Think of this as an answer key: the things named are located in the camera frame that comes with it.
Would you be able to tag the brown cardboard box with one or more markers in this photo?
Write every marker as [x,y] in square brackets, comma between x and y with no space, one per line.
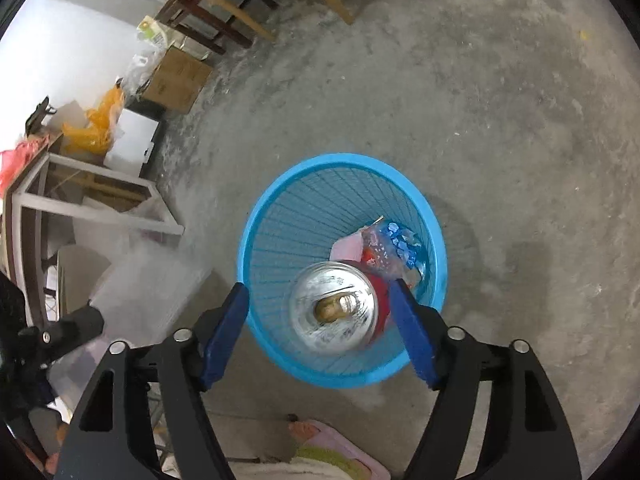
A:
[177,77]

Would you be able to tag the blue candy wrapper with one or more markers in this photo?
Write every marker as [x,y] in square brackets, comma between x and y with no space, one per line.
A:
[400,242]

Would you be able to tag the dark wooden stool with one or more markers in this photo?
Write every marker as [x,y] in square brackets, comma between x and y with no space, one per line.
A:
[192,15]

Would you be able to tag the yellow plastic bag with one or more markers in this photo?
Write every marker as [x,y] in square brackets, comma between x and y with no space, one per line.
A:
[95,130]

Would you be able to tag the pink slipper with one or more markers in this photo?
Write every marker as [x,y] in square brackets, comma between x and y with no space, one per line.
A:
[330,437]

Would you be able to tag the white foam box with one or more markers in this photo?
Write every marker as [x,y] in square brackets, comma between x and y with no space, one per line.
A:
[130,135]

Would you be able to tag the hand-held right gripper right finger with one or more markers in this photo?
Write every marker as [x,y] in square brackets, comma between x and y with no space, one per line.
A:
[415,340]

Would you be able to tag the white side table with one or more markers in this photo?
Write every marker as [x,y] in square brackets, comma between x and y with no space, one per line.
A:
[90,212]

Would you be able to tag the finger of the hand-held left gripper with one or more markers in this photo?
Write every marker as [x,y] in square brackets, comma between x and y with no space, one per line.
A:
[70,330]

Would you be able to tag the green and white packet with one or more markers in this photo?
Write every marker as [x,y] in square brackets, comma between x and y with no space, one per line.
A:
[152,32]

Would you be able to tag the green fluffy pants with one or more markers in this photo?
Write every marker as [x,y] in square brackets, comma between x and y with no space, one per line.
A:
[325,457]

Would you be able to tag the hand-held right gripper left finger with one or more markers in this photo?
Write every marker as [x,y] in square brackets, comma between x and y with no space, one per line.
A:
[225,340]

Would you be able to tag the white fluffy robe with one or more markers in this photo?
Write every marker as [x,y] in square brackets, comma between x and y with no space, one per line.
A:
[280,472]

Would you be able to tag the clear printed snack bag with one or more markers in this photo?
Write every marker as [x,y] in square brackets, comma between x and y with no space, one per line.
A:
[375,255]

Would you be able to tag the pink paper sheet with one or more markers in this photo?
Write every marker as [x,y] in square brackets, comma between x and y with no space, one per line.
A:
[347,249]

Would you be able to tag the pink plastic bag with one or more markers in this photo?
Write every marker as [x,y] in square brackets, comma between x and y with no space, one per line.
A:
[15,165]

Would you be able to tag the blue plastic mesh basket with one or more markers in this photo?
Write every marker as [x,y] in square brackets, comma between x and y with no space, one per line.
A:
[310,195]

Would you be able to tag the clear plastic bag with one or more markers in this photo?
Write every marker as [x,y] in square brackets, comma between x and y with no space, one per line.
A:
[137,67]

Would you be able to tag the red drink can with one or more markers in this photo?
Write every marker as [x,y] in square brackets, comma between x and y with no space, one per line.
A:
[310,310]

